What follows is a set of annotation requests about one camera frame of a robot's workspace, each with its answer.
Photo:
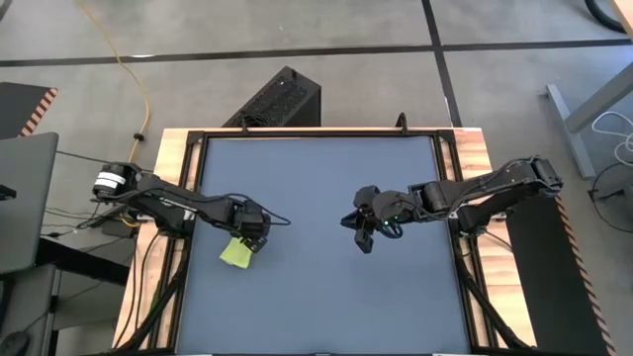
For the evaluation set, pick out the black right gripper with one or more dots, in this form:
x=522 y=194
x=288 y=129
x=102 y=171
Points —
x=366 y=195

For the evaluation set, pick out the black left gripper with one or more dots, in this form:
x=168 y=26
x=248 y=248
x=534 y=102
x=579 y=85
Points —
x=252 y=220

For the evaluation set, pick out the lime green towel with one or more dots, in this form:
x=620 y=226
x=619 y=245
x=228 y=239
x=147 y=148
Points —
x=235 y=257

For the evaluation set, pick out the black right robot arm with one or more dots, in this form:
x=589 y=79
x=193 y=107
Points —
x=494 y=185

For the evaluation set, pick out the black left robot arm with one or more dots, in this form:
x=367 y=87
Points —
x=163 y=198

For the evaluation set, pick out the light wooden table board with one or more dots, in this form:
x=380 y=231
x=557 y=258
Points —
x=170 y=153

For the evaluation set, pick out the black computer tower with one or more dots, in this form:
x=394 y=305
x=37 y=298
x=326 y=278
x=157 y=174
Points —
x=277 y=101

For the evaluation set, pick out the black side desk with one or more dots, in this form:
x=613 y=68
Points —
x=79 y=259

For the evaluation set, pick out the long black hazard-striped mat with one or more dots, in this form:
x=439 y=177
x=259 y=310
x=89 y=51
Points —
x=544 y=277

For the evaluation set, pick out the grey monitor back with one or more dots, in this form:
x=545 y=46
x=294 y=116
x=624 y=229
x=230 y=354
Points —
x=25 y=198

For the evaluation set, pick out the grey side desk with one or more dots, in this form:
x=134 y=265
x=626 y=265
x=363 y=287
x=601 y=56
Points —
x=25 y=306

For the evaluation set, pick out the grey metal desk leg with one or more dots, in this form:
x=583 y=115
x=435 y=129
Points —
x=569 y=128

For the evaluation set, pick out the black computer mouse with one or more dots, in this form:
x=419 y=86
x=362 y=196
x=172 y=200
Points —
x=14 y=344

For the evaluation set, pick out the small black hazard-striped mat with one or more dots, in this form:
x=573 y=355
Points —
x=20 y=109

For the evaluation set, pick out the wooden desk corner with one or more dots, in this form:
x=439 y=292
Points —
x=624 y=12

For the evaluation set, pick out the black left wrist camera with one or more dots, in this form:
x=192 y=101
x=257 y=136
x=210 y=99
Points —
x=249 y=222

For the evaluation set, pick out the black table frame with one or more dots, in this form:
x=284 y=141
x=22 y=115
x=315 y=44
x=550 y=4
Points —
x=321 y=133

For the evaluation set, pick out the black frame clamp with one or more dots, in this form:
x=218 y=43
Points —
x=402 y=123
x=244 y=126

